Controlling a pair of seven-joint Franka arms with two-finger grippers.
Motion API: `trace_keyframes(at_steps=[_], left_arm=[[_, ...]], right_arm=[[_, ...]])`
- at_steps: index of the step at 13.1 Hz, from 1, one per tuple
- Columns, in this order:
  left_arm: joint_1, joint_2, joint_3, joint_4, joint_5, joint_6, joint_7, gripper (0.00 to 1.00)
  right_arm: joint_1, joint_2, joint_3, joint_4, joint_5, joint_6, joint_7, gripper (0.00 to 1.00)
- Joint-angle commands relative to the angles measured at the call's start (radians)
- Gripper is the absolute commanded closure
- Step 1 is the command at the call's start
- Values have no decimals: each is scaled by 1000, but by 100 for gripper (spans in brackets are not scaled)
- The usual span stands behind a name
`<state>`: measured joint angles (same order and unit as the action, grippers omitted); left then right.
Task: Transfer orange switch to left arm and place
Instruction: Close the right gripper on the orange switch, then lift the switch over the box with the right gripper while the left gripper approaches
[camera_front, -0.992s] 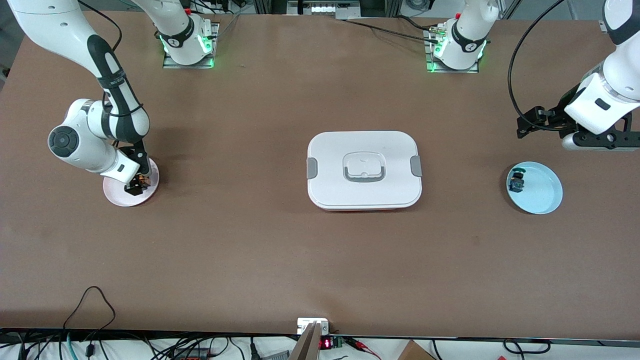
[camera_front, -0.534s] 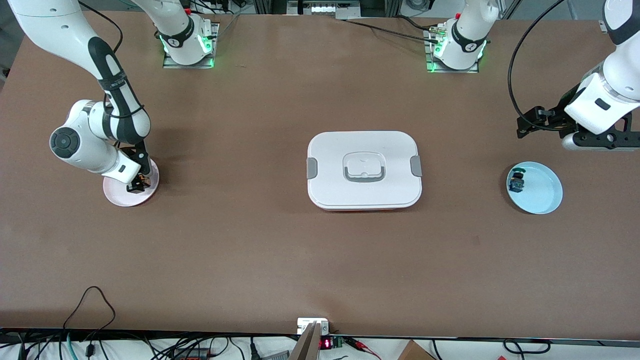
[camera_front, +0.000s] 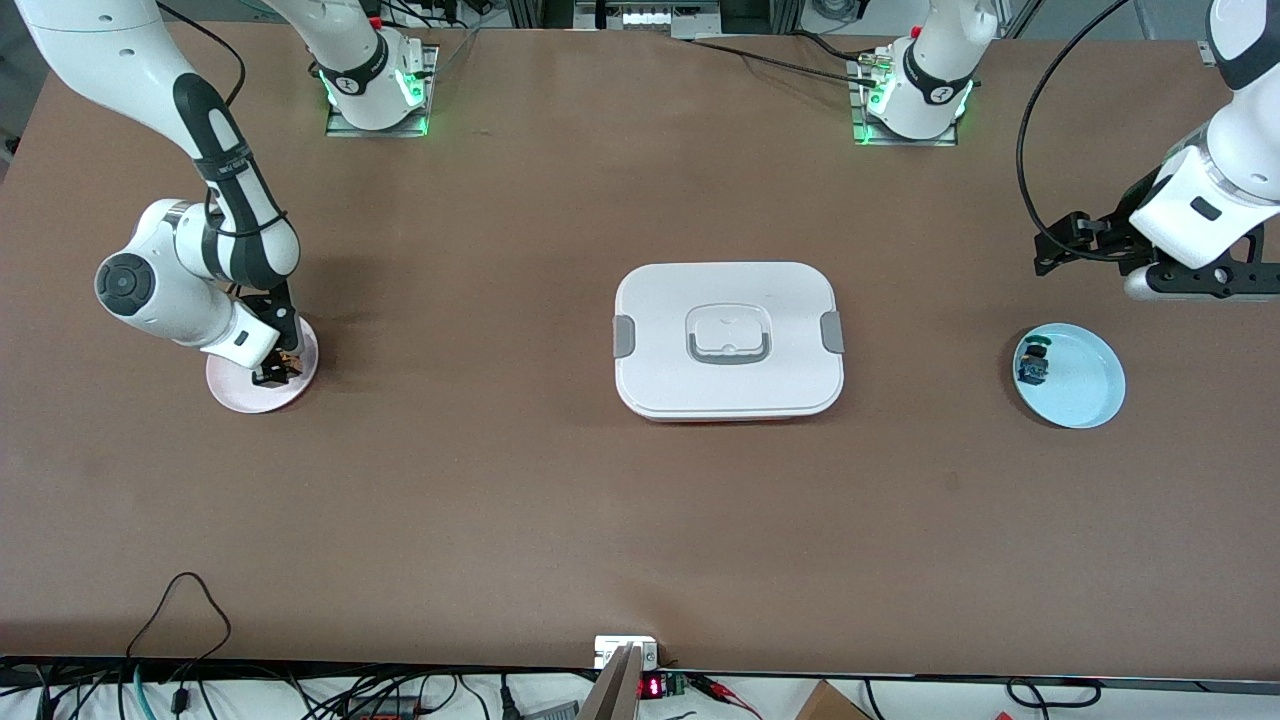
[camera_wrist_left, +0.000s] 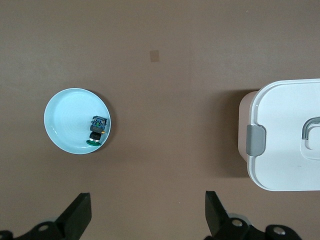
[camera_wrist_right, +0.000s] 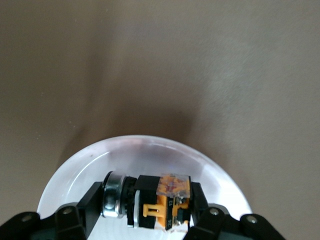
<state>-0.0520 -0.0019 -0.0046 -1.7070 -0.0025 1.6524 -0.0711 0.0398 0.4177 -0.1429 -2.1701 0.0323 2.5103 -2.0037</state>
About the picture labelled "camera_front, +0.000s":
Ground white lunch box grey clips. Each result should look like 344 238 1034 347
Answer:
612 262 846 423

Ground brown cardboard box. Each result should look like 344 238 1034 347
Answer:
795 680 871 720

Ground pink round plate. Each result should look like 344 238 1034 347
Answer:
205 318 321 414

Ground light blue round plate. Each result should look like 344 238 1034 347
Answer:
1012 322 1127 430

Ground grey aluminium beam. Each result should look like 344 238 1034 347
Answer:
578 643 643 720

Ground red clip lead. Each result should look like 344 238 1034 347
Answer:
698 676 763 720

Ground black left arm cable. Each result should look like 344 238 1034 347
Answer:
1015 0 1134 263

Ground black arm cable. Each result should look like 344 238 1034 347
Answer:
1015 0 1134 263
158 0 291 241

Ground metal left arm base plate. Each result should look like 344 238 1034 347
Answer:
848 55 959 148

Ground thin black looped cable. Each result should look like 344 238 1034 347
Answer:
125 572 233 691

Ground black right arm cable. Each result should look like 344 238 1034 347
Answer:
158 0 291 241

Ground long black table cable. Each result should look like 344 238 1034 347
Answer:
685 38 881 86

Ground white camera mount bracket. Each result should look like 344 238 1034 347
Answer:
594 636 659 669

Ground black coiled cable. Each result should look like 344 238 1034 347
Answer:
1005 677 1103 709

